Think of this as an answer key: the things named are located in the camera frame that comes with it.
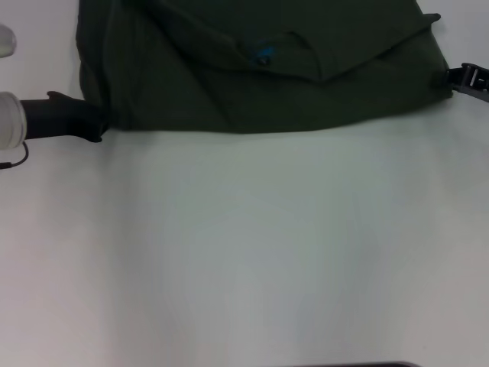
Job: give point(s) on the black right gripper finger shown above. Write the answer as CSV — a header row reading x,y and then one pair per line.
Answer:
x,y
468,82

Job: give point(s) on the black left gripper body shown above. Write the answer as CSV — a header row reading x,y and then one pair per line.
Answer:
x,y
65,116

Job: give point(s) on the dark green FREE t-shirt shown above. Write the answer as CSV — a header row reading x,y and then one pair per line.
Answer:
x,y
248,95

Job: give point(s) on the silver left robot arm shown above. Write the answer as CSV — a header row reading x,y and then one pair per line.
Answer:
x,y
9,122

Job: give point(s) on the dark rounded panel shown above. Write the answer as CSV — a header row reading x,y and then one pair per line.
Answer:
x,y
382,364

